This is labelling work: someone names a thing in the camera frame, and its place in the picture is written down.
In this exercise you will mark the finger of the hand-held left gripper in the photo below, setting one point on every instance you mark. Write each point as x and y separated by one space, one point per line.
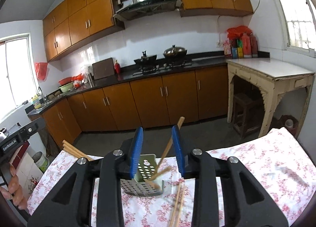
35 127

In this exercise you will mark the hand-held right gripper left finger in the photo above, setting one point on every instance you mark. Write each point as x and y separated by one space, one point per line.
135 153

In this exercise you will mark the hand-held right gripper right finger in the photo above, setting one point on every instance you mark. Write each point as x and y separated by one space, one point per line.
178 153

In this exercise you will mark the wooden chopstick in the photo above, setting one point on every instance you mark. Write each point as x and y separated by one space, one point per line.
165 151
73 154
74 151
178 204
175 204
74 147
160 173
153 184
181 207

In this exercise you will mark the green perforated chopstick holder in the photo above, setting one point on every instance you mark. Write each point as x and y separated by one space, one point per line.
144 190

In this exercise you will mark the person's left hand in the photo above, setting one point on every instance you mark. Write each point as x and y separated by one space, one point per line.
17 187

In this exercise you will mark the yellow dish soap bottle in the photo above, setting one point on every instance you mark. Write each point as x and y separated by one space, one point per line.
37 102

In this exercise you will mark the metal faucet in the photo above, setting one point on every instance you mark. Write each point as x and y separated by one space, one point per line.
40 93

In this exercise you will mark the white plastic bucket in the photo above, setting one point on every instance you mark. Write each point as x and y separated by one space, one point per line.
40 161

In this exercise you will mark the green basin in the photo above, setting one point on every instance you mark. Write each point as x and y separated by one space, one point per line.
66 87

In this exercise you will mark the wooden base cabinets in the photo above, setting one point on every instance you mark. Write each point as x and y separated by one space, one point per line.
148 101

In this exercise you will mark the red basin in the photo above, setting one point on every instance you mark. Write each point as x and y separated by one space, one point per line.
65 80

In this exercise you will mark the window beside sink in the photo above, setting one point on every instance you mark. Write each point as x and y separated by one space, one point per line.
17 74

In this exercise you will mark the hanging red plastic bag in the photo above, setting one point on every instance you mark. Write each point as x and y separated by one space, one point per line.
41 71

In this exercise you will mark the red bag on counter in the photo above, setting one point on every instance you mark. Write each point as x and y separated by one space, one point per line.
78 80

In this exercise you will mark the floral tablecloth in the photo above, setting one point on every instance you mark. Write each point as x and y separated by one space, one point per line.
246 167

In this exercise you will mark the clear plastic bag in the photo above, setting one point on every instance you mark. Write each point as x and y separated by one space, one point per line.
87 70

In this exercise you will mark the black countertop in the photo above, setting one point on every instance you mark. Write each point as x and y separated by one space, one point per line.
111 80

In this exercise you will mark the wooden stool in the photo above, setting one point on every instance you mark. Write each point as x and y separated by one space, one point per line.
246 108

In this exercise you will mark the gas stove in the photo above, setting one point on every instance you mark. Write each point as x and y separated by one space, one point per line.
163 67

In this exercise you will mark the red glass bottle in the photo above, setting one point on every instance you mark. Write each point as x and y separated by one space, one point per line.
117 67

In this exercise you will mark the dark cutting board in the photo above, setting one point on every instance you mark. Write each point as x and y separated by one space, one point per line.
103 69

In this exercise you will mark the black open wok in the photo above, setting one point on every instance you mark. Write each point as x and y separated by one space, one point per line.
145 59

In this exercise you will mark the wok with lid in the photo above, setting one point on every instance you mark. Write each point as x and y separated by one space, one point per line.
174 52

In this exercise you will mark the brown jar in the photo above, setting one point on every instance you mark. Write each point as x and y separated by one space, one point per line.
288 123

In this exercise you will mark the pink packet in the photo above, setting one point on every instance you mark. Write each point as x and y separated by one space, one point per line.
227 48

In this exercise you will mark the green yellow carton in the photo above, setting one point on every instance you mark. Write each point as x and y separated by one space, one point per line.
237 50

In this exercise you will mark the cream side table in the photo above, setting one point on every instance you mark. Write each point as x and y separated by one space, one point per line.
266 69

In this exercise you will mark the red sauce bottle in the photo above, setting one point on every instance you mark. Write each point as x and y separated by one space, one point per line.
245 46

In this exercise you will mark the dark sauce bottle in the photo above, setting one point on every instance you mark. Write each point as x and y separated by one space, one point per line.
254 46

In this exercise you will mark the window with grille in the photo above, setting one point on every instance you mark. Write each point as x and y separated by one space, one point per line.
298 14

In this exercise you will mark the wooden wall cabinets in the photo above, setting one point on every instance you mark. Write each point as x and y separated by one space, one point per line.
98 12

